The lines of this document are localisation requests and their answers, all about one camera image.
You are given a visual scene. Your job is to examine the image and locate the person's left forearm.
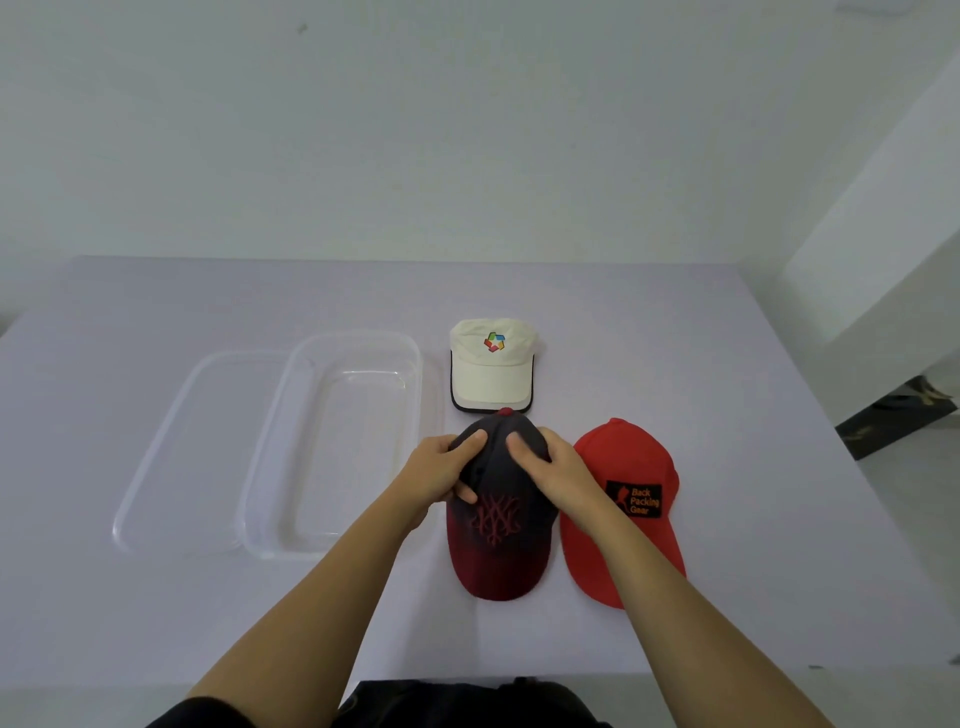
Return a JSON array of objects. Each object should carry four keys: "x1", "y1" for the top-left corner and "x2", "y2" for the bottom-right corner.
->
[{"x1": 187, "y1": 498, "x2": 429, "y2": 728}]

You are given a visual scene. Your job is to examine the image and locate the dark object on floor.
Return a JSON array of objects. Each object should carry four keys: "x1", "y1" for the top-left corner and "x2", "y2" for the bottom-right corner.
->
[{"x1": 834, "y1": 374, "x2": 959, "y2": 461}]

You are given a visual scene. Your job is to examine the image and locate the person's left hand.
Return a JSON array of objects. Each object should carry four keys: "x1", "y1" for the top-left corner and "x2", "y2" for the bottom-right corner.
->
[{"x1": 389, "y1": 428, "x2": 490, "y2": 530}]

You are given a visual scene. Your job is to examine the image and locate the clear plastic lid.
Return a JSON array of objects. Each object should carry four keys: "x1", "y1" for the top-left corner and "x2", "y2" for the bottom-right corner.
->
[{"x1": 112, "y1": 350, "x2": 298, "y2": 558}]

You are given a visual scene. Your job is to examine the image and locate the dark grey and maroon cap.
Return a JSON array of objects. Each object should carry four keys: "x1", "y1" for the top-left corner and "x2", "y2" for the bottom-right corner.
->
[{"x1": 445, "y1": 407, "x2": 560, "y2": 603}]

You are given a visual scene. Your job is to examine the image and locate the person's black left sleeve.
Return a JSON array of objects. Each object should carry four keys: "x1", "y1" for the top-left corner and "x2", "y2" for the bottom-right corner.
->
[{"x1": 146, "y1": 697, "x2": 260, "y2": 728}]

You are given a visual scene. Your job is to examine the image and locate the white cap with colourful logo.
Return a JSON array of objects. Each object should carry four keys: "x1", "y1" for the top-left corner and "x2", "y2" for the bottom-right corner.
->
[{"x1": 448, "y1": 318, "x2": 540, "y2": 415}]

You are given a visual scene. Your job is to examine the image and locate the person's right hand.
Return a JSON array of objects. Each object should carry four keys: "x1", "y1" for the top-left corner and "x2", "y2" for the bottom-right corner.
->
[{"x1": 505, "y1": 427, "x2": 613, "y2": 538}]

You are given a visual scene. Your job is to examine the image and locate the person's black trousers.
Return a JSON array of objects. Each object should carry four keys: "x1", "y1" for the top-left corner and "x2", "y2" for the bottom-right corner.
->
[{"x1": 333, "y1": 677, "x2": 613, "y2": 728}]

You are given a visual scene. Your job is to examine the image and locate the clear plastic container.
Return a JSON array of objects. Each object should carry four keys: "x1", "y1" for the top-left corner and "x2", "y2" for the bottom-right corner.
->
[{"x1": 236, "y1": 329, "x2": 425, "y2": 562}]

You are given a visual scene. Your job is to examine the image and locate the person's right forearm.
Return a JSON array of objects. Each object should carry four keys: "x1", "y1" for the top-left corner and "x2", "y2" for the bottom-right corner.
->
[{"x1": 581, "y1": 506, "x2": 834, "y2": 728}]

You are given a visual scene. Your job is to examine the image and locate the red cap with black patch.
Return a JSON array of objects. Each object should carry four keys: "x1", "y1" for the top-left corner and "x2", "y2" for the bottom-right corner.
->
[{"x1": 559, "y1": 417, "x2": 688, "y2": 610}]

